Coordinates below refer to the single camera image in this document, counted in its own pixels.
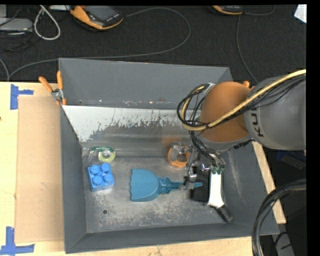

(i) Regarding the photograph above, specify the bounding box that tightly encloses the green clear tape dispenser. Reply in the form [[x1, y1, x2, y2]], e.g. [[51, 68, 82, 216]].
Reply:
[[88, 145, 117, 165]]

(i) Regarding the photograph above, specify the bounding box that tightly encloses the brown cardboard board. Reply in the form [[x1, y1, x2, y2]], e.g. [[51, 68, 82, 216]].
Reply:
[[14, 95, 66, 244]]

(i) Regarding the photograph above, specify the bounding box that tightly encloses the blue toy brick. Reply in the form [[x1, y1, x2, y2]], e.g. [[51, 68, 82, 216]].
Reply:
[[87, 162, 116, 193]]

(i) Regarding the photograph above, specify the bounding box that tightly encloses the grey metal bin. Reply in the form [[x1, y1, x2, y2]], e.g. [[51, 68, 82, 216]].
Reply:
[[57, 57, 280, 254]]

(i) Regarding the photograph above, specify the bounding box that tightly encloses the blue plastic dustpan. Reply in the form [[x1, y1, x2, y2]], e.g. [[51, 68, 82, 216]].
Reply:
[[129, 168, 203, 203]]

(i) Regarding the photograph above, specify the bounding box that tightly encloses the orange clear tape dispenser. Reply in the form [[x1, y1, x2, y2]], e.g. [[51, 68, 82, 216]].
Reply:
[[166, 141, 192, 169]]

